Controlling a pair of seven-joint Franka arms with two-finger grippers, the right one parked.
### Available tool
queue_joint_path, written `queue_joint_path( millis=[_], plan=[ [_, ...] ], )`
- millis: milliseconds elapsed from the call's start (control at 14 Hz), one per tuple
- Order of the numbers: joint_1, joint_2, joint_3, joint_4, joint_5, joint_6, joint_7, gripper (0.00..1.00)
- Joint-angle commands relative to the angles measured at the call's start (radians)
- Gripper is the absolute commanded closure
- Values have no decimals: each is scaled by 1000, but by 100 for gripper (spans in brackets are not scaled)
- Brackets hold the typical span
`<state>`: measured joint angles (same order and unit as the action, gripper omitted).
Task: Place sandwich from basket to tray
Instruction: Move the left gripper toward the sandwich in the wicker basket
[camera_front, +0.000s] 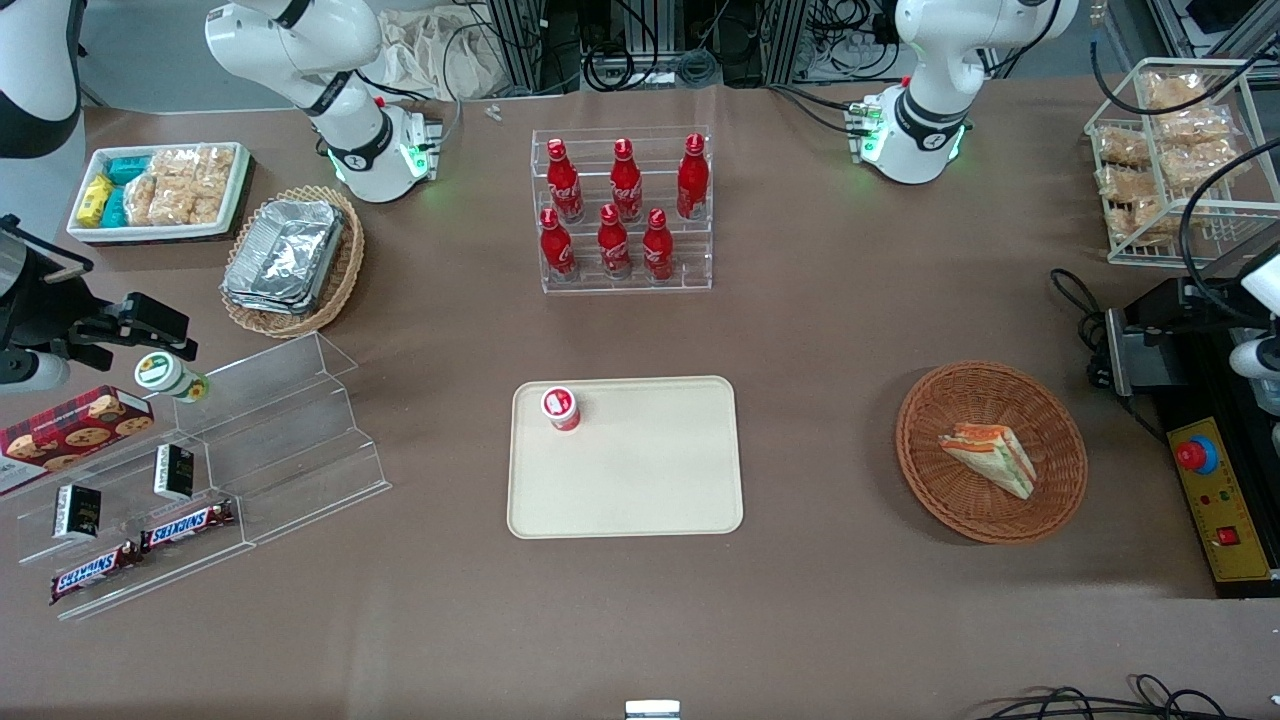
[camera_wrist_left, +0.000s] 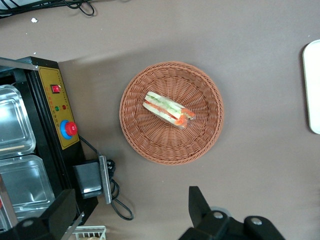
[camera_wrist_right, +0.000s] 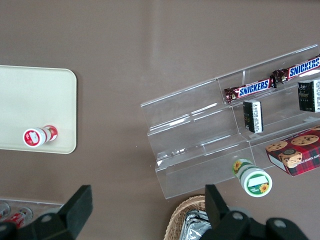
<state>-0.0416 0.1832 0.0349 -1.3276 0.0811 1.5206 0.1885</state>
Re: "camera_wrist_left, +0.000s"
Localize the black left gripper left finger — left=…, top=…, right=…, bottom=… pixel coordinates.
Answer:
left=0, top=188, right=77, bottom=240

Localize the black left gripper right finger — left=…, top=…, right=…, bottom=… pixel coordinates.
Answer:
left=178, top=186, right=286, bottom=240

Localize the plastic-wrapped sandwich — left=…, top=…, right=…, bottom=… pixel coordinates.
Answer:
left=142, top=91, right=197, bottom=130

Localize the round brown wicker basket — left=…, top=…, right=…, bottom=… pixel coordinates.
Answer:
left=119, top=61, right=225, bottom=166

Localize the cream white plastic tray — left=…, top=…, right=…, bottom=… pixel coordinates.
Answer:
left=302, top=39, right=320, bottom=135

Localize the slim silver metal rod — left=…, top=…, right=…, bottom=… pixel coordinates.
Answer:
left=62, top=212, right=85, bottom=240

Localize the shiny steel food pan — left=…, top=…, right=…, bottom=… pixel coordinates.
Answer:
left=0, top=154, right=56, bottom=213
left=0, top=84, right=36, bottom=159

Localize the small black box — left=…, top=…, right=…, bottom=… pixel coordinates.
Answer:
left=72, top=161, right=104, bottom=200

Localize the flat grey metal bar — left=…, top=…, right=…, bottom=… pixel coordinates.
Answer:
left=97, top=154, right=113, bottom=205

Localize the black machine with yellow panel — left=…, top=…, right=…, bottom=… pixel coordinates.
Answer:
left=0, top=56, right=100, bottom=232

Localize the thin wooden stick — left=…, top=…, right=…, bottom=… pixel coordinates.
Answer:
left=0, top=144, right=25, bottom=152

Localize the red emergency stop button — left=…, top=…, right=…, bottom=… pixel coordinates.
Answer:
left=59, top=119, right=78, bottom=139

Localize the angled silver metal strip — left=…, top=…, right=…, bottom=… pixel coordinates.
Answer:
left=0, top=57, right=39, bottom=71

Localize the white wire rack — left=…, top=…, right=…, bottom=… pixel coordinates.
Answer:
left=71, top=225, right=108, bottom=240

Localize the black power cable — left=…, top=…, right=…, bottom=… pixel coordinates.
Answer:
left=78, top=135, right=135, bottom=221

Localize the black cable bundle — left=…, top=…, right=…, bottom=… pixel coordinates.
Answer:
left=0, top=0, right=96, bottom=20

